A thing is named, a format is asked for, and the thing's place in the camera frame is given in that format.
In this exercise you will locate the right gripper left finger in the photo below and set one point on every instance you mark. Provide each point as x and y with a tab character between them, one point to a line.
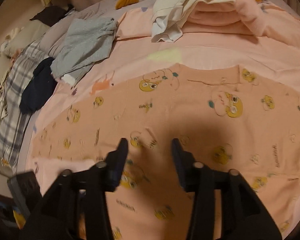
56	216

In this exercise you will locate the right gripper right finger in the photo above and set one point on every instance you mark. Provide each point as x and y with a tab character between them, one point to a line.
243	215

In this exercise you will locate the peach cartoon print shirt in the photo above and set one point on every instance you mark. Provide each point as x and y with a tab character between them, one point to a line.
228	118

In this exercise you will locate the pink folded clothes stack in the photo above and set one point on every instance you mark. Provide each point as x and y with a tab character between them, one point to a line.
243	17

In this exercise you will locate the grey plaid blanket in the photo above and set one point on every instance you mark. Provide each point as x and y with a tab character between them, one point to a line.
12	122

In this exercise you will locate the dark navy garment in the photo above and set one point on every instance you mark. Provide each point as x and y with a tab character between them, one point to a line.
40	88

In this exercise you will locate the small plush toys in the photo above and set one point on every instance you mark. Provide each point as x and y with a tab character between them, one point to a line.
0	50

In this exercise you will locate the beige pillow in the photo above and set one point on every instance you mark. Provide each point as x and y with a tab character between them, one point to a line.
31	32

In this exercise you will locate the grey garment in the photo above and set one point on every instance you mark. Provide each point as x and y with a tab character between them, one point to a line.
86	43

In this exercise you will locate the dark brown cloth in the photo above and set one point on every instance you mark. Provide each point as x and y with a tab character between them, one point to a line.
52	14

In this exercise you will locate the pink printed duvet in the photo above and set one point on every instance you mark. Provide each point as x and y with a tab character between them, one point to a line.
233	100

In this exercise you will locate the white folded garment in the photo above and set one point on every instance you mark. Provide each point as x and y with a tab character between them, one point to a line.
169	16

